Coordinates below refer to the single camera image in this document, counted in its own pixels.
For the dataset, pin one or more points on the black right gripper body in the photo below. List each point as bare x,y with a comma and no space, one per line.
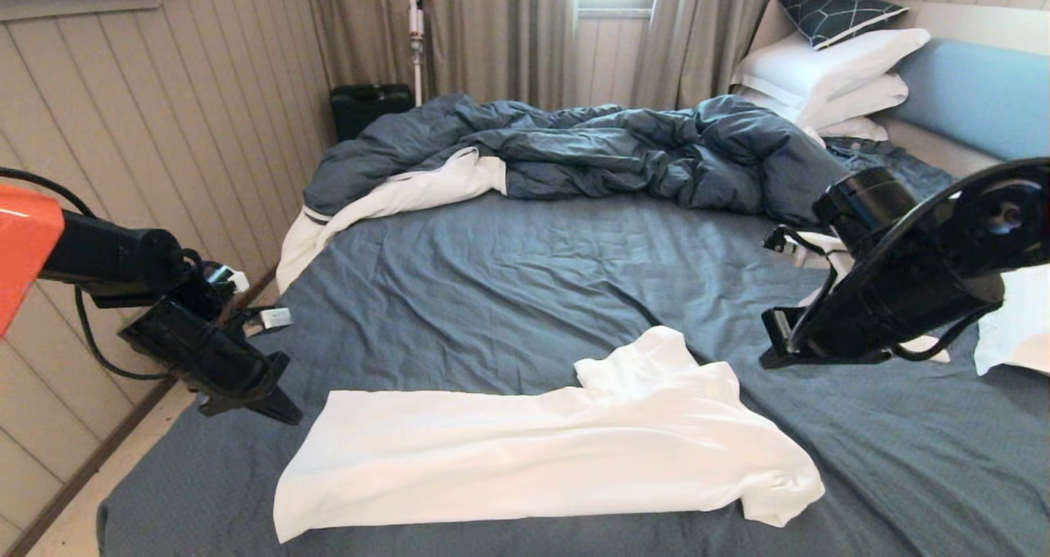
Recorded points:
886,307

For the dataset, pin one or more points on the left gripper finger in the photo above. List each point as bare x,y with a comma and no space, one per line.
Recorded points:
279,408

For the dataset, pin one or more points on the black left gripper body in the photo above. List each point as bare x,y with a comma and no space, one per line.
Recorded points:
205,356

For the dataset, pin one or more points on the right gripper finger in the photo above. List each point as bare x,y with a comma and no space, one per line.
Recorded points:
783,358

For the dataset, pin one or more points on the white T-shirt with blue print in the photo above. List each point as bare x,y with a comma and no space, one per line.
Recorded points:
492,458

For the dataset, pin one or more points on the white flat remote control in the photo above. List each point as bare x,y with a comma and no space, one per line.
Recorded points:
931,350

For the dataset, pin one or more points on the white loose pillow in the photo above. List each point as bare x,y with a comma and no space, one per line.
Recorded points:
1017,335

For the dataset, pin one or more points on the flat white stacked pillow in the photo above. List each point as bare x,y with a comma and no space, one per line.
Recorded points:
857,126

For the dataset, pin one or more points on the blue padded headboard cushion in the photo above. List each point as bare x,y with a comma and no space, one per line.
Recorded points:
976,93

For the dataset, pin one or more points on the large white stacked pillow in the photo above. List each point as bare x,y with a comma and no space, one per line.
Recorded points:
824,63

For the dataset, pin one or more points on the dark blue crumpled duvet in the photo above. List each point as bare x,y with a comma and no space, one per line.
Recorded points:
615,151

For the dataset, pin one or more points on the black hard case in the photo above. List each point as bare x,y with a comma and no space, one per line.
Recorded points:
369,107

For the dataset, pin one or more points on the dark geometric patterned cushion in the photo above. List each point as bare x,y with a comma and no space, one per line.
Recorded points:
833,6

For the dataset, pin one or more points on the narrow beige curtain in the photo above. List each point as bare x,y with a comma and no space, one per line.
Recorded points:
697,36

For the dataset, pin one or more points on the white stick vacuum cleaner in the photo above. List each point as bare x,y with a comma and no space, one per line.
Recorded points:
417,44

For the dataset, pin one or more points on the wide beige curtain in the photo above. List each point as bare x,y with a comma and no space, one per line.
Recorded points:
492,36

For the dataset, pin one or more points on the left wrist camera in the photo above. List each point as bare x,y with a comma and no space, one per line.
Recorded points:
275,319

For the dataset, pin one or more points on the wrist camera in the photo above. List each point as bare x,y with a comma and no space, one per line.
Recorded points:
275,319
787,241

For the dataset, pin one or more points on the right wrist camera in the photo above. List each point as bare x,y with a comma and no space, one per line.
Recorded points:
787,241

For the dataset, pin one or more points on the beige headboard frame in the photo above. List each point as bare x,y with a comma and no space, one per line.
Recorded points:
984,22

